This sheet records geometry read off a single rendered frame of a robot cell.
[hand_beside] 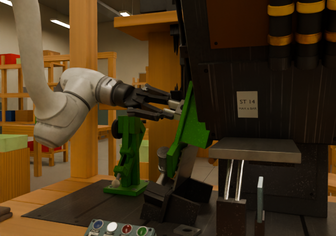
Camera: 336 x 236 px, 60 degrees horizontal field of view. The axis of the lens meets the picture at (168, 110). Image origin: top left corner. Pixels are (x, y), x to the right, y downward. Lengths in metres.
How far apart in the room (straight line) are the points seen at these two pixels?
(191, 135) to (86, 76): 0.40
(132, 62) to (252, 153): 11.47
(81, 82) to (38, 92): 0.16
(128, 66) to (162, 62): 10.85
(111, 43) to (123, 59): 0.89
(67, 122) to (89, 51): 0.55
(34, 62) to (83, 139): 0.60
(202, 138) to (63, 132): 0.40
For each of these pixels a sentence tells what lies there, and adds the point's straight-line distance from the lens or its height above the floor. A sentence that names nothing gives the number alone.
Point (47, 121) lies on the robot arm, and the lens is 0.89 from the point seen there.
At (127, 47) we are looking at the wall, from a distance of 12.15.
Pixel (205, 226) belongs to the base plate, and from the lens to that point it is 0.81.
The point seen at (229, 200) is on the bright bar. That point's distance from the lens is 0.66.
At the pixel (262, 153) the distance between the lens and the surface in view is 0.55.
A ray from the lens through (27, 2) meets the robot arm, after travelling 0.83.
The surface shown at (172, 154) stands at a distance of 0.74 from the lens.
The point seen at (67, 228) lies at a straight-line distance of 0.83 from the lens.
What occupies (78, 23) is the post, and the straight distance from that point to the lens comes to 1.40.
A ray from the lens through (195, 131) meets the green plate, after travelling 0.75.
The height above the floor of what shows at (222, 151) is 1.13.
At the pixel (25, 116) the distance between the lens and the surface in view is 6.58.
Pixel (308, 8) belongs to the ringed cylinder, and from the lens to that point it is 0.57.
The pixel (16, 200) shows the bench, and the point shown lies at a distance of 1.18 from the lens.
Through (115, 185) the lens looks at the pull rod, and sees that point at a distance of 1.01.
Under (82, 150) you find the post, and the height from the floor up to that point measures 1.01.
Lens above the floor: 1.21
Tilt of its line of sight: 1 degrees down
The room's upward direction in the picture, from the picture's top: straight up
